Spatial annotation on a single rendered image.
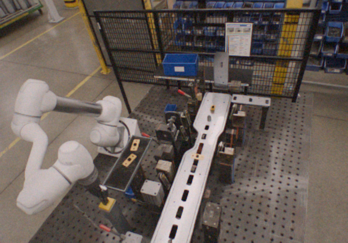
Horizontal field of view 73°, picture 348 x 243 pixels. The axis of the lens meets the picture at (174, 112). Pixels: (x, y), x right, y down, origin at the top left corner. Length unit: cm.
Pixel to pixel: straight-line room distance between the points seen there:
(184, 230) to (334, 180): 190
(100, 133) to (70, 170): 85
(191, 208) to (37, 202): 76
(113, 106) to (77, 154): 89
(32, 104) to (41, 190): 59
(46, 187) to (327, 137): 289
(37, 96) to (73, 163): 57
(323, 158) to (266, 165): 119
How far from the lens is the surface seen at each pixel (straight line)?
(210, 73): 218
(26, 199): 99
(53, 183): 98
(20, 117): 146
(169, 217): 137
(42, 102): 146
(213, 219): 131
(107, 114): 177
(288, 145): 206
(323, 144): 313
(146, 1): 337
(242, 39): 211
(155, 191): 132
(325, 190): 278
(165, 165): 143
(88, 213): 188
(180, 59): 228
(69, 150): 96
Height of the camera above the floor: 224
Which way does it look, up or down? 42 degrees down
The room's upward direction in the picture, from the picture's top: 10 degrees counter-clockwise
